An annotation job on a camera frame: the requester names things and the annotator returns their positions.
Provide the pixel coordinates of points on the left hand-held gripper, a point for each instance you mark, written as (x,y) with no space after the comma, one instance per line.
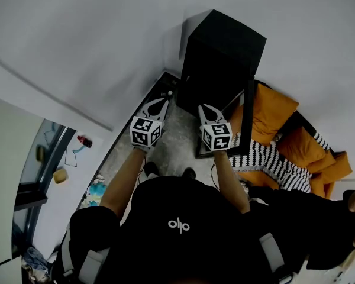
(142,126)

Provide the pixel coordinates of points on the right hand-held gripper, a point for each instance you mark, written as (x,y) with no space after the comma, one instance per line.
(220,129)

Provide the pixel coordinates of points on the person's right forearm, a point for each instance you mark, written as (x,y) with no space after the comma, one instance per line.
(230,182)

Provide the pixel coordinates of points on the person's left forearm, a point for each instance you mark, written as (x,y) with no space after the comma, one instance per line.
(121,185)

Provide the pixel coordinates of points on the glass fridge door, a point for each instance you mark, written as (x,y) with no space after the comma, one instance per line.
(248,114)

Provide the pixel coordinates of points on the person's left shoe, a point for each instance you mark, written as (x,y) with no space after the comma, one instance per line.
(150,168)

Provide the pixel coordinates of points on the person's shoe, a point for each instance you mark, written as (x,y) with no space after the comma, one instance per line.
(189,172)
(150,168)

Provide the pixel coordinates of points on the person's right shoe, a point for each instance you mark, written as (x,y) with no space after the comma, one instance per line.
(189,172)

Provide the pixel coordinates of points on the orange cushion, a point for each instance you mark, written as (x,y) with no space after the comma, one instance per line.
(301,146)
(272,111)
(328,173)

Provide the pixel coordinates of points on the black mini fridge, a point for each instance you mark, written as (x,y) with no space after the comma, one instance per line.
(222,55)

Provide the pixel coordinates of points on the white slim bottle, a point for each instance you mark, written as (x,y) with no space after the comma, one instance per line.
(277,137)

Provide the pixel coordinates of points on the black white striped blanket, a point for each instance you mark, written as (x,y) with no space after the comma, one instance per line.
(272,164)

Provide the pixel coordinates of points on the small red black bottle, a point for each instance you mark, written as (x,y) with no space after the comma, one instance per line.
(84,140)

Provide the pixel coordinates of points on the orange sofa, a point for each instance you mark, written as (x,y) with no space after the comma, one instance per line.
(260,180)

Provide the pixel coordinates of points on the teal yellow patterned cloth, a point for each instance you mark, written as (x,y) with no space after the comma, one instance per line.
(96,189)

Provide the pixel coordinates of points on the yellow rectangular block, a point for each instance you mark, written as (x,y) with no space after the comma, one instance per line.
(60,176)

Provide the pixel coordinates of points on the person's black shirt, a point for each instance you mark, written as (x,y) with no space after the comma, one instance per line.
(177,253)

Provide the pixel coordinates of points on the dark framed glass door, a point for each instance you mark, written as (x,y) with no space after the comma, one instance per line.
(29,200)

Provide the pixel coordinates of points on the blue grey cloth pile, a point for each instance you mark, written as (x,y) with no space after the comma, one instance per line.
(34,262)

